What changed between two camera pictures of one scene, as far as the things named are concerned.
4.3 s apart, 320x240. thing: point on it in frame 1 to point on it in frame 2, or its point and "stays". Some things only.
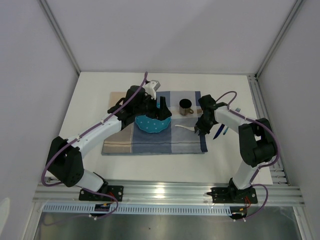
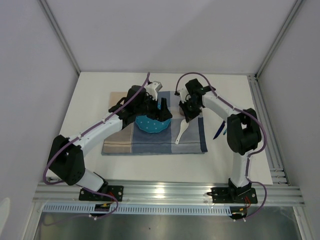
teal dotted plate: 151,125 stays
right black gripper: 203,130 to 189,116
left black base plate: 116,191 stays
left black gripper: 160,113 stays
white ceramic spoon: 189,128 to 184,125
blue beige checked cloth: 180,137 stays
